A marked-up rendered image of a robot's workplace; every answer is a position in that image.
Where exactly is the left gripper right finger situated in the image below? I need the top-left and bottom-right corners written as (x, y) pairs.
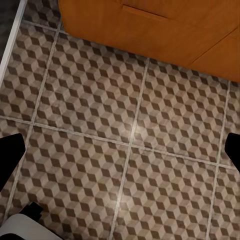
top-left (224, 132), bottom-right (240, 172)

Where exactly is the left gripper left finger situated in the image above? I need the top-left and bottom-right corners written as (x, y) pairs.
top-left (0, 133), bottom-right (26, 192)

